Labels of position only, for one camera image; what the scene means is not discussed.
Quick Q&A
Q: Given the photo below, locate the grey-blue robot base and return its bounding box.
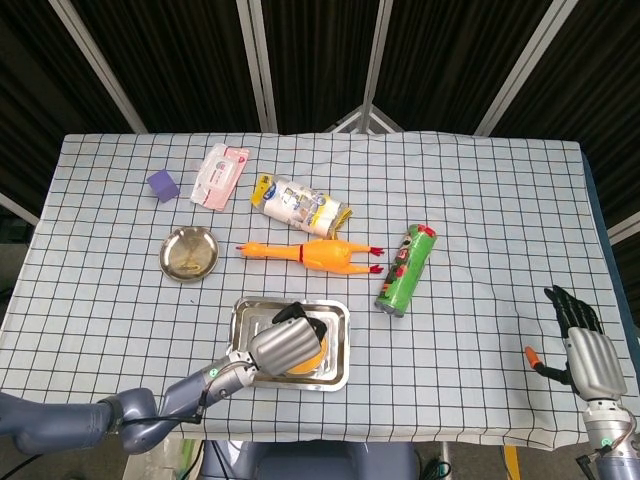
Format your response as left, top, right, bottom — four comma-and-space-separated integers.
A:
199, 439, 419, 480

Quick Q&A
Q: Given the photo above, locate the dark folding screen partition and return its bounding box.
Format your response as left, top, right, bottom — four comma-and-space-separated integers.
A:
0, 0, 640, 246

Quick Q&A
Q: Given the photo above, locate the left arm wrist cable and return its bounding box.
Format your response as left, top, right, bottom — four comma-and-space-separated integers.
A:
119, 372, 236, 427

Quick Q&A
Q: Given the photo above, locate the rectangular steel tray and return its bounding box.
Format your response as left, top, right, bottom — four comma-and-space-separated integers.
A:
223, 295, 351, 394

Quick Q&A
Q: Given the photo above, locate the round steel plate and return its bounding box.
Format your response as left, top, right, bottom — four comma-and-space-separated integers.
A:
158, 225, 220, 284

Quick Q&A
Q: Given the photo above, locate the purple cube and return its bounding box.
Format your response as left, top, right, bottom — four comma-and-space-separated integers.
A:
146, 168, 181, 204

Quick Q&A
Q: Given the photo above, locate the orange rubber chicken toy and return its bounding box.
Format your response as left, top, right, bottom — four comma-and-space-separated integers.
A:
235, 237, 385, 277

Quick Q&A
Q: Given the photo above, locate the yellow floor object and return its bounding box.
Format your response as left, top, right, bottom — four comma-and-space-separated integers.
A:
502, 446, 521, 480

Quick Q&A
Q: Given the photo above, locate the arm wrist cable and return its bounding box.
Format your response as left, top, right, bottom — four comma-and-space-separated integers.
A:
119, 372, 236, 427
574, 414, 639, 471

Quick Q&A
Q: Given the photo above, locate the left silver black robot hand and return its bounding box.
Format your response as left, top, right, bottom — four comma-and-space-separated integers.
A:
248, 301, 329, 376

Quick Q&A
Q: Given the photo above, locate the orange bowl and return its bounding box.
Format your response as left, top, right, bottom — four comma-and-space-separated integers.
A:
287, 334, 330, 376

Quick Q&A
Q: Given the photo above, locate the pink white wet wipes pack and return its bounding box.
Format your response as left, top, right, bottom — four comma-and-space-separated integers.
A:
189, 142, 250, 213

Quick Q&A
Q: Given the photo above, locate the right arm wrist cable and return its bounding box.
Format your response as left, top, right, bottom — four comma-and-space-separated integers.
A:
574, 414, 639, 471

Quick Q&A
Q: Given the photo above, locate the white snack bag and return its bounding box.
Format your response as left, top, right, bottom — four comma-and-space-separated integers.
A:
250, 172, 354, 239

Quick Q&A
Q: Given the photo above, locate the checkered light blue tablecloth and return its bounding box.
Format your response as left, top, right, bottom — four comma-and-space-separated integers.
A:
0, 130, 639, 451

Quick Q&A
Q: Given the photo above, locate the green floor cable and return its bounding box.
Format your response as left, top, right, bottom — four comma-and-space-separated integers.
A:
422, 442, 454, 479

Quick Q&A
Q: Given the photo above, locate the clear plastic box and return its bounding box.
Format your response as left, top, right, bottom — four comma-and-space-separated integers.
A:
144, 438, 201, 480

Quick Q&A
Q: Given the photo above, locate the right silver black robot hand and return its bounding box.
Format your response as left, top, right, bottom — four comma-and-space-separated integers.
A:
523, 284, 629, 401

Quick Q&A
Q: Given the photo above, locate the green chips can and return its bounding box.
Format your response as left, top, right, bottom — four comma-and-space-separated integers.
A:
375, 223, 438, 318

